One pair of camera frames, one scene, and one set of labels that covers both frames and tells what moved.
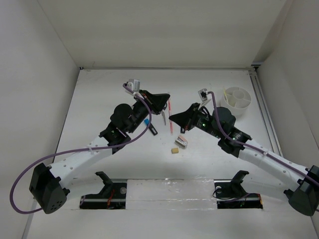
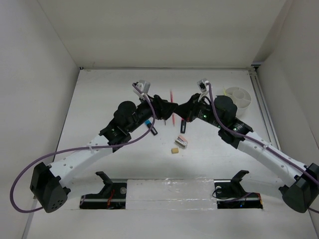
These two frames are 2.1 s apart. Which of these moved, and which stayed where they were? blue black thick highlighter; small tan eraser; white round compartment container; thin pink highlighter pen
Moved: thin pink highlighter pen
Stayed: small tan eraser; blue black thick highlighter; white round compartment container
